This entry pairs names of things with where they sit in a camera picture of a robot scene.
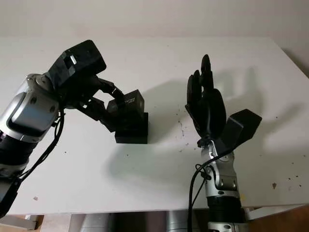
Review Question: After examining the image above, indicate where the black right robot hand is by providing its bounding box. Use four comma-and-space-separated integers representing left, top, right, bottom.
184, 54, 229, 144

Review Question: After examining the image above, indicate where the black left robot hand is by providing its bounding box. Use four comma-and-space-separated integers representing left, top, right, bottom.
57, 72, 126, 133

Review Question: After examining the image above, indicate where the black printed RealSense box lid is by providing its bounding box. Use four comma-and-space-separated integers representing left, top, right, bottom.
105, 89, 145, 133

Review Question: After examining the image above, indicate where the black box base with foam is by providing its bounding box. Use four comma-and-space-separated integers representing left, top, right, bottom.
115, 112, 149, 145

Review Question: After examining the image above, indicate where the grey table base bar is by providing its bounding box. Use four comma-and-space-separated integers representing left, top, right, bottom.
0, 214, 44, 231

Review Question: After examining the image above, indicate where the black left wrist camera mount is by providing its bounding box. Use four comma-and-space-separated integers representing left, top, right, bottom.
46, 40, 107, 88

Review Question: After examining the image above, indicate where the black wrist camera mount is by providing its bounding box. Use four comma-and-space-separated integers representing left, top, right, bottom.
46, 40, 107, 88
215, 108, 263, 155

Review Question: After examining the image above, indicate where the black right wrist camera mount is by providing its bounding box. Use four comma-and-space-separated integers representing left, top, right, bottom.
215, 108, 263, 155

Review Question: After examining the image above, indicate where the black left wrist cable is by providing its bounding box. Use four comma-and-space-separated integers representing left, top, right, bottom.
13, 106, 67, 181

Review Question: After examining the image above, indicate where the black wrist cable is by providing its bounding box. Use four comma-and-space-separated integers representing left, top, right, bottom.
13, 106, 67, 181
187, 145, 234, 232

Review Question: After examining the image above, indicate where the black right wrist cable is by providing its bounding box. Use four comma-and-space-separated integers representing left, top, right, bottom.
187, 145, 234, 232

